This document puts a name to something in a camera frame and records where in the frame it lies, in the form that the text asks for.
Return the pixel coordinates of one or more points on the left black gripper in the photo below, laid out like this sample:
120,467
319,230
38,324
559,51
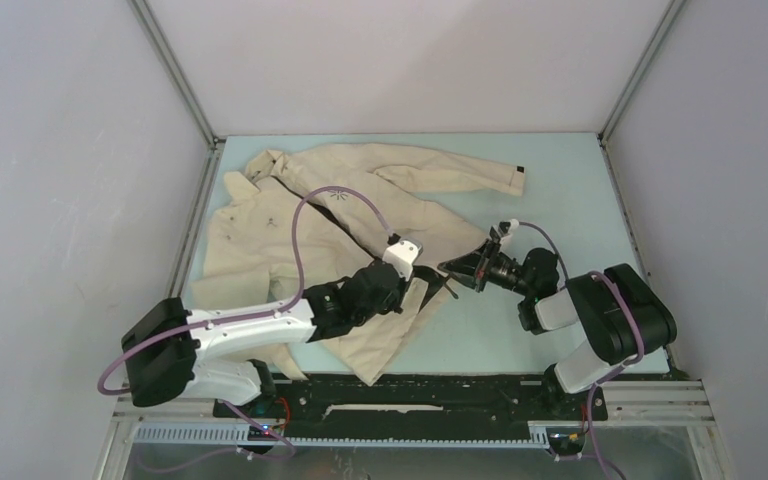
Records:
402,287

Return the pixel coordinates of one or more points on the right controller board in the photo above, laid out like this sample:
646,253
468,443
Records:
566,444

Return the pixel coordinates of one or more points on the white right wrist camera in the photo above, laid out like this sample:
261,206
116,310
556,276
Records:
502,233

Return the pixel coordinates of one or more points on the controller board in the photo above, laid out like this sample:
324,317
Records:
566,444
262,435

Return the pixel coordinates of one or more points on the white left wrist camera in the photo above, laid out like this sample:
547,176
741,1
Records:
402,253

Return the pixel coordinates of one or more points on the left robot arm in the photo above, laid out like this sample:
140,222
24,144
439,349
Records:
173,352

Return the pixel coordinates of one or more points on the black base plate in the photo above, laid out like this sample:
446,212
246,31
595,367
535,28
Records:
409,407

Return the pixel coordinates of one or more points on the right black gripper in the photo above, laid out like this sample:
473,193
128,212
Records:
474,267

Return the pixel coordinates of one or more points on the left controller board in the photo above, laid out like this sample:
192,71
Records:
262,435

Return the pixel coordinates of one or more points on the aluminium frame rail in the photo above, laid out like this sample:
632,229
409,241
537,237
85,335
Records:
632,401

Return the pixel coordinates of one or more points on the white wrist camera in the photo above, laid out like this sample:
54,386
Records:
502,233
402,253

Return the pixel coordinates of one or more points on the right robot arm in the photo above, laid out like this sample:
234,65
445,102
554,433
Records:
621,317

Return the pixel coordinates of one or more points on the light blue table mat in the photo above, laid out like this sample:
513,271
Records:
569,200

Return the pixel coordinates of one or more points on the beige zip jacket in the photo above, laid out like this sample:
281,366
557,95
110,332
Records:
307,218

